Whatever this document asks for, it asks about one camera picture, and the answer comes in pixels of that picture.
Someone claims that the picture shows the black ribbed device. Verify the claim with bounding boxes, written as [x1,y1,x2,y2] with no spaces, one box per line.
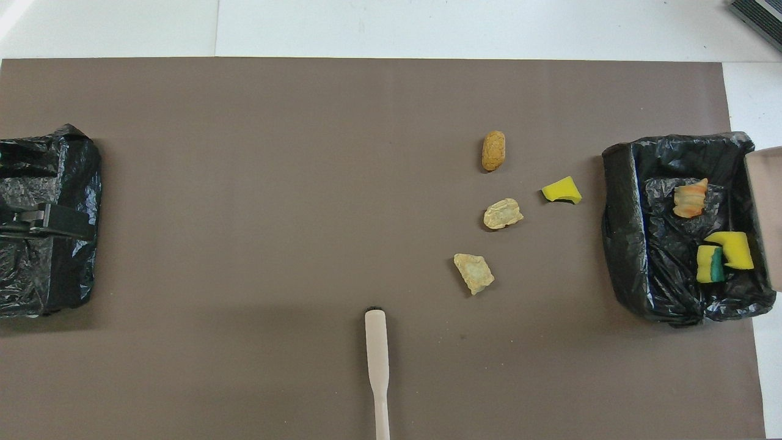
[726,0,782,53]

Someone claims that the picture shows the brown table mat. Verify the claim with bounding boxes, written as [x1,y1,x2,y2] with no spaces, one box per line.
[0,58,767,440]

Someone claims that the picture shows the yellow green sponge piece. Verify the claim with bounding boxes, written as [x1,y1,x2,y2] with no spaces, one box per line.
[696,245,726,284]

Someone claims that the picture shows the beige hand brush black bristles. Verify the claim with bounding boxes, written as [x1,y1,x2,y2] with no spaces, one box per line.
[364,306,392,440]

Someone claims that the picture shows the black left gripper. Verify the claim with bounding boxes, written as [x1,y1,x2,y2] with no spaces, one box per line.
[0,205,97,240]

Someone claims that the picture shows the pale yellow lump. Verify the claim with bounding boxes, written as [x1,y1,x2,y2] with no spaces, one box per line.
[483,197,525,231]

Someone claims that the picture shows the bin lined with black bag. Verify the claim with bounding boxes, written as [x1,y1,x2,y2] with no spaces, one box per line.
[602,131,777,326]
[0,124,103,318]

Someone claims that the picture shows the beige plastic dustpan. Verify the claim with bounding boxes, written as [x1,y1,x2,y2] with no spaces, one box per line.
[744,145,782,292]

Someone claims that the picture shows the beige orange rock chunk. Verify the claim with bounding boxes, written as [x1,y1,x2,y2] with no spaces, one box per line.
[673,178,709,219]

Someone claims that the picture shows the brown oval bread roll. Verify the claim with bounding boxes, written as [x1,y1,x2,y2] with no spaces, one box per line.
[481,130,507,173]

